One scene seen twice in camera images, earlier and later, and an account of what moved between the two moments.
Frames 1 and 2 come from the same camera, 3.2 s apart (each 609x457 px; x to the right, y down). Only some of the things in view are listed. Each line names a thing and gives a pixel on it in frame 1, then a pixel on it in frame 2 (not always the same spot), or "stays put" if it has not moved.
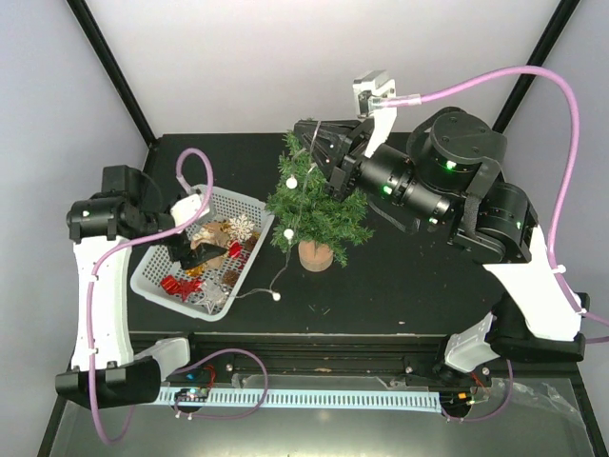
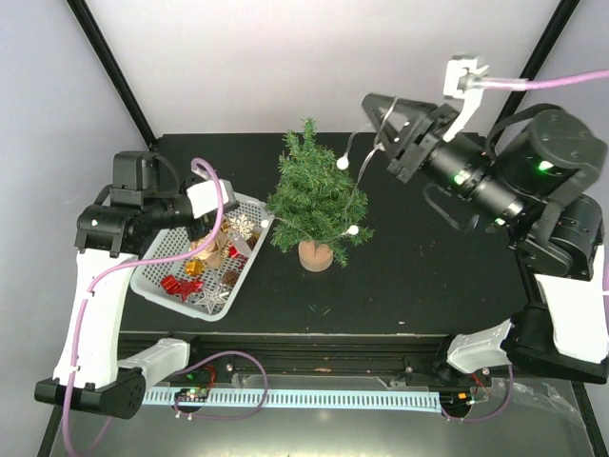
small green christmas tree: (307, 215) stays put
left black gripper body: (178, 250) → (202, 226)
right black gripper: (339, 162) → (409, 147)
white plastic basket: (238, 226) stays put
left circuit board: (196, 394) stays put
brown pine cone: (229, 277) stays put
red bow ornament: (186, 287) stays put
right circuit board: (456, 399) stays put
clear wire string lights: (288, 233) → (343, 164)
